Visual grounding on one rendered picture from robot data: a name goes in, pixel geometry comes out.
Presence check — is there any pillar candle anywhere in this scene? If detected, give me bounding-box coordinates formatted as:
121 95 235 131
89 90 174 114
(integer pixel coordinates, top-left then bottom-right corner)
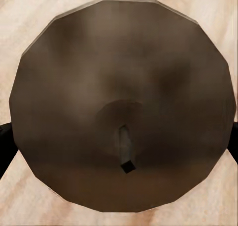
9 0 237 213

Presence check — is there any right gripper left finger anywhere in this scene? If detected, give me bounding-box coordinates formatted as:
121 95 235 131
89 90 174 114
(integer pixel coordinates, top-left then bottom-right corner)
0 121 19 178

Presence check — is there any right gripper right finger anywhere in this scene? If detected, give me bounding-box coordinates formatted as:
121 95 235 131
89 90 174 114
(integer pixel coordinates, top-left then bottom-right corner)
226 122 238 164

